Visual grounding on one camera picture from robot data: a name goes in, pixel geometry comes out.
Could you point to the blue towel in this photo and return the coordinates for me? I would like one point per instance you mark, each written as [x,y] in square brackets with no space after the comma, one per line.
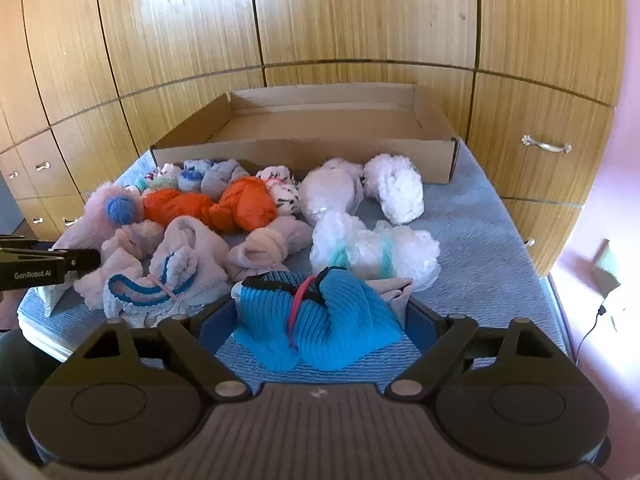
[475,240]

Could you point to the white shiny sock bundle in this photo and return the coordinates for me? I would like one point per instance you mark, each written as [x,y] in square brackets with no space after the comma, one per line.
[330,195]

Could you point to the wooden wardrobe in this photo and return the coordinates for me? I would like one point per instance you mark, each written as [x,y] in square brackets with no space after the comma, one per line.
[350,10]

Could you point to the pink fluffy sock bundle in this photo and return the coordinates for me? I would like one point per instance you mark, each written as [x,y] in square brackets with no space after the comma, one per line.
[107,210]

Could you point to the white fluffy teal-banded sock bundle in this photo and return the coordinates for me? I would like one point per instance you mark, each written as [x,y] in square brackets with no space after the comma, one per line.
[360,250]

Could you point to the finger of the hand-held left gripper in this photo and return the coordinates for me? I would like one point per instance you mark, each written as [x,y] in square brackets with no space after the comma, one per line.
[30,272]

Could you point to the pink white blue-trimmed sock bundle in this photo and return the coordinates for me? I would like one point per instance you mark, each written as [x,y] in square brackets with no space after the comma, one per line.
[190,255]

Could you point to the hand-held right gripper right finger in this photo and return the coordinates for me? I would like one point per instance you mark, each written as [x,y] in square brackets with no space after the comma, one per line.
[414,325]

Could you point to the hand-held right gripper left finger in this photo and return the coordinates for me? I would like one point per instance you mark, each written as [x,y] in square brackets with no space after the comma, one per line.
[217,325]

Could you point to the black charger plug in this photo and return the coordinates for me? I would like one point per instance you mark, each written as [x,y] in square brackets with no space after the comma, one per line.
[602,310]

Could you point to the pale pink sock bundle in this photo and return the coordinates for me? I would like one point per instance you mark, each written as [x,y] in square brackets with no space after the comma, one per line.
[265,250]

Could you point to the orange sock bundle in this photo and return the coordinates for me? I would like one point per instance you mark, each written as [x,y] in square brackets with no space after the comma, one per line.
[240,205]

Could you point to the blue knit sock bundle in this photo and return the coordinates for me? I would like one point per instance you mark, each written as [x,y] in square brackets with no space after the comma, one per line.
[325,320]

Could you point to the cardboard box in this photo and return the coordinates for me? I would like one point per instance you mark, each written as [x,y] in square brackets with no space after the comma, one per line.
[440,160]

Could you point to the white sock bundle teal band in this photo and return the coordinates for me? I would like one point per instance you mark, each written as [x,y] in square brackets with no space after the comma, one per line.
[160,177]

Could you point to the grey beige sock bundle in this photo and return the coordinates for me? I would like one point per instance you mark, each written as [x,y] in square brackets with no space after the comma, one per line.
[395,292]

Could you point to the whitish pink sock bundle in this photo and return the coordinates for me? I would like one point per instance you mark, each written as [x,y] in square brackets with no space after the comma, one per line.
[117,260]

